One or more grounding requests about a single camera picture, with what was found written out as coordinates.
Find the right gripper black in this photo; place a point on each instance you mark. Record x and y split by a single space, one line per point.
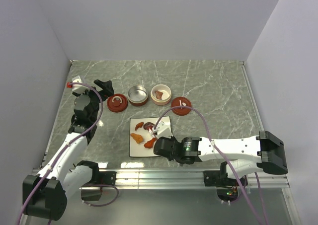
172 138

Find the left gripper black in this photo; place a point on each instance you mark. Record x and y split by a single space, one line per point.
106 86

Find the metal tongs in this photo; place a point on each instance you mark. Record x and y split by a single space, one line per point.
152 134

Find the dark red curved sausage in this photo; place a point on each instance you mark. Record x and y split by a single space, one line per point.
147 124

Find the brown meat slice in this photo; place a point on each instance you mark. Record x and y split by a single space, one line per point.
158 94

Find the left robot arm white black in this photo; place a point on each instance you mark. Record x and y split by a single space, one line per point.
45 194

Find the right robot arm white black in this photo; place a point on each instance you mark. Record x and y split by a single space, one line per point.
263 152

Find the large orange drumstick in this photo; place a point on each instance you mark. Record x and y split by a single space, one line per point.
149 144

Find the white square plate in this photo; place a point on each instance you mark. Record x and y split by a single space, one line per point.
138 150

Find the orange fried chicken piece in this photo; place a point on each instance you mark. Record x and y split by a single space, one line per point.
137 138

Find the steel bowl red base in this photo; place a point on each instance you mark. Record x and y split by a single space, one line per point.
138 95

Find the small orange chicken wing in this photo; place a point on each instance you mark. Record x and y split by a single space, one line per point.
139 125

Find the red lid with white tab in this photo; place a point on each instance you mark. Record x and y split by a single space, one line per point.
181 106

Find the pink cream round container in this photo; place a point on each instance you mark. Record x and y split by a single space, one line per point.
166 94

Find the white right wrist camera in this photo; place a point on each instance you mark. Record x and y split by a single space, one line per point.
162 130

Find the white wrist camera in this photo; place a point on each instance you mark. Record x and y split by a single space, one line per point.
77 84
162 130

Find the red lid with ring handle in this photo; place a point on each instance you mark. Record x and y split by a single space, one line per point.
117 103

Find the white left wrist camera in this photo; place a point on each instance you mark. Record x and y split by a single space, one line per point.
77 84

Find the aluminium rail frame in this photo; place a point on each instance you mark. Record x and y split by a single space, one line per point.
153 190

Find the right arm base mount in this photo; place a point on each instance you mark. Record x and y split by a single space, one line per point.
224 177

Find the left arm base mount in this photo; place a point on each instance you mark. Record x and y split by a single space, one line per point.
103 179

